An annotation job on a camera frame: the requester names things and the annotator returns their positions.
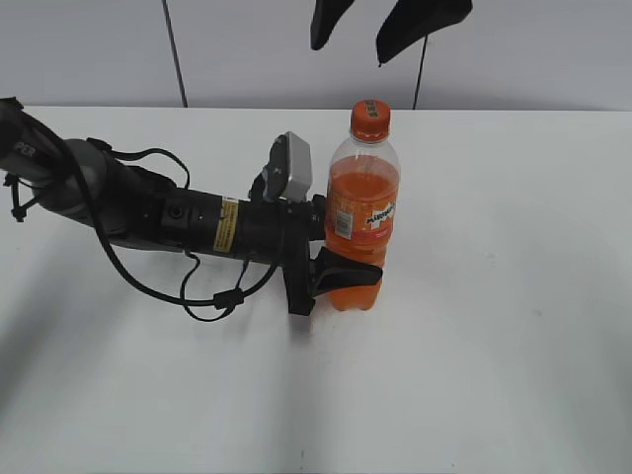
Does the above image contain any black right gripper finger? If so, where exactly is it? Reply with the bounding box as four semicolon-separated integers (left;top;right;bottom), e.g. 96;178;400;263
310;0;354;50
376;0;473;64

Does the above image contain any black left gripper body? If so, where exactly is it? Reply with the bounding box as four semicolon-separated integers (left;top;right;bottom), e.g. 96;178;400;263
232;199;324;316

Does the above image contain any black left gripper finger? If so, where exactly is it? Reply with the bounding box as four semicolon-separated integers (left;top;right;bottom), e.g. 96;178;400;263
310;247;383;296
311;194;326;218

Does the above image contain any orange Mirinda soda bottle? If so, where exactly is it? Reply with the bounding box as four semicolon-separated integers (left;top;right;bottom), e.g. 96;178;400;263
325;132;402;312

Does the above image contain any orange bottle cap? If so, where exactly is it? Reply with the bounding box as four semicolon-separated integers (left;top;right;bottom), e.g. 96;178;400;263
351;99;391;142

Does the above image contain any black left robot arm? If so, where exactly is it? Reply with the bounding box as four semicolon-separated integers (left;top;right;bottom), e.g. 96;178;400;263
1;98;382;316

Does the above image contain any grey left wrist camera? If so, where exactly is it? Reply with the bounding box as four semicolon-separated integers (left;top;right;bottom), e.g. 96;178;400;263
249;131;313;203

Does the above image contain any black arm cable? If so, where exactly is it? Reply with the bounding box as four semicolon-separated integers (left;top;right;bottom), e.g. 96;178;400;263
58;140;278;322

